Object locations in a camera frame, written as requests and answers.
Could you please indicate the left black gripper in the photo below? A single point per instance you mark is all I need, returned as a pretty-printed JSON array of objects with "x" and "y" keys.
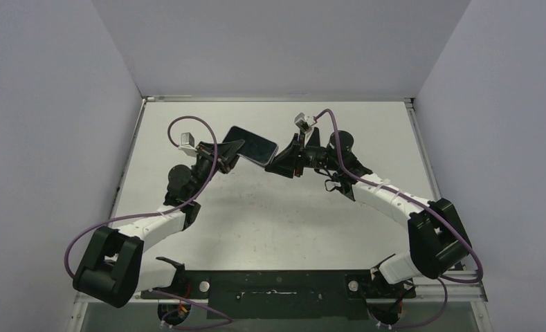
[{"x": 225, "y": 154}]

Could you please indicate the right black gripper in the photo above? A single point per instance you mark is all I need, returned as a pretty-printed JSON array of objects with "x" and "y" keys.
[{"x": 295, "y": 154}]

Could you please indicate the black phone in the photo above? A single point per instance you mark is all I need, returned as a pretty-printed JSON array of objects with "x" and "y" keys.
[{"x": 238, "y": 133}]

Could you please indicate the lavender phone case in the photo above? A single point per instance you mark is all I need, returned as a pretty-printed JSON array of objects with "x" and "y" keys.
[{"x": 260, "y": 155}]

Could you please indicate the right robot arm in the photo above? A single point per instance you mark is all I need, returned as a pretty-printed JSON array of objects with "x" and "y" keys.
[{"x": 437, "y": 239}]

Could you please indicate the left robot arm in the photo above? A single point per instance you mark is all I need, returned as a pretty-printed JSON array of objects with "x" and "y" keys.
[{"x": 112, "y": 269}]

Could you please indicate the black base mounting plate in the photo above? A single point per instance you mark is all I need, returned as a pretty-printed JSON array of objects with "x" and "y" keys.
[{"x": 290, "y": 294}]

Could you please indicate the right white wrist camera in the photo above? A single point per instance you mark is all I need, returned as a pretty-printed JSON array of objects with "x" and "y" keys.
[{"x": 304, "y": 123}]

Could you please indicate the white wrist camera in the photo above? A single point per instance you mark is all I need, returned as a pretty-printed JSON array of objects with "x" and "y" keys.
[
  {"x": 187, "y": 144},
  {"x": 304, "y": 123}
]

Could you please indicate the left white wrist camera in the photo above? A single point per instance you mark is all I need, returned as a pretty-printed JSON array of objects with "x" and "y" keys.
[{"x": 187, "y": 144}]

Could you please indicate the aluminium frame rail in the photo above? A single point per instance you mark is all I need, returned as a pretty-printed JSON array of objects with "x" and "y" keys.
[{"x": 438, "y": 306}]

